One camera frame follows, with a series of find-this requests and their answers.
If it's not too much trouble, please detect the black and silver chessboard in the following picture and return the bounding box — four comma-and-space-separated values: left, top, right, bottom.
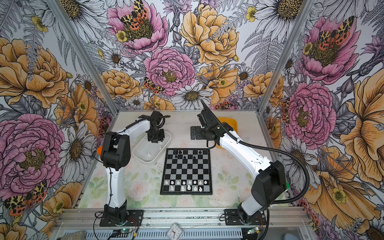
160, 148, 213, 195

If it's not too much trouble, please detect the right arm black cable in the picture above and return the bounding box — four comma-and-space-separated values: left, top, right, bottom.
206, 131, 310, 240

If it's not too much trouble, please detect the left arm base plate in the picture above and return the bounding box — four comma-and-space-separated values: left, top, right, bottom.
100, 209, 144, 227

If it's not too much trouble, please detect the white plastic tray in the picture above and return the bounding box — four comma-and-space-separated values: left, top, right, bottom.
132, 131, 172, 164

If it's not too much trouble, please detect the small white clock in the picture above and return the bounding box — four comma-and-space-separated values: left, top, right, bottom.
167, 223, 184, 240

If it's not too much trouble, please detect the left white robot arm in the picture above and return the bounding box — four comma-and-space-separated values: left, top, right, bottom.
98, 111, 170, 227

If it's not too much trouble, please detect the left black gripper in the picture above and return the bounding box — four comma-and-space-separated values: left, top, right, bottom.
147, 126, 165, 143

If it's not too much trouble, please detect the aluminium front rail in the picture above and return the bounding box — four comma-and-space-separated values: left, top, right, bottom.
55, 206, 311, 230

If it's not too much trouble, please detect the yellow plastic tray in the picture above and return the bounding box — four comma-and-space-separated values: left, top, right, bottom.
215, 117, 238, 149

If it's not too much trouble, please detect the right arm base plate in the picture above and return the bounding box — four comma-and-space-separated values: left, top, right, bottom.
220, 209, 267, 226

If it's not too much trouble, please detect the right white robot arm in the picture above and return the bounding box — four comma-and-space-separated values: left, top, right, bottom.
198, 101, 288, 224

